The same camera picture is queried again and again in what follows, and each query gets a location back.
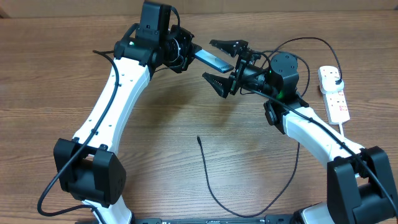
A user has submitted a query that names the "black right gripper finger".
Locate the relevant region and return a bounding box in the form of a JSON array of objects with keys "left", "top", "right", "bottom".
[
  {"left": 202, "top": 72, "right": 237, "bottom": 98},
  {"left": 210, "top": 39, "right": 248, "bottom": 58}
]

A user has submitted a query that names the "blue Samsung Galaxy smartphone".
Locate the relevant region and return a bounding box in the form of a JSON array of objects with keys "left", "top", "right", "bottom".
[{"left": 194, "top": 49, "right": 234, "bottom": 73}]

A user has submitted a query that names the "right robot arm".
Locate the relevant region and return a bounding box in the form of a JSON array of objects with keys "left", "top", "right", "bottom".
[{"left": 203, "top": 40, "right": 397, "bottom": 223}]

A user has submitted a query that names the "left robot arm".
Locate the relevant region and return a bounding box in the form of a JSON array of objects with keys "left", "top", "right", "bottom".
[{"left": 53, "top": 1, "right": 195, "bottom": 223}]

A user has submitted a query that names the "white USB charger plug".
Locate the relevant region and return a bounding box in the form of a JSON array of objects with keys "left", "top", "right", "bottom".
[{"left": 320, "top": 77, "right": 345, "bottom": 94}]

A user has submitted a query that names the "white power extension strip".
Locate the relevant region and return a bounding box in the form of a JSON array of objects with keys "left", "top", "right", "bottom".
[{"left": 317, "top": 65, "right": 350, "bottom": 124}]

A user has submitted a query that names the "black USB charging cable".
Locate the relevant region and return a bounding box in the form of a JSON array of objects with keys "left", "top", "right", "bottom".
[{"left": 197, "top": 37, "right": 344, "bottom": 218}]

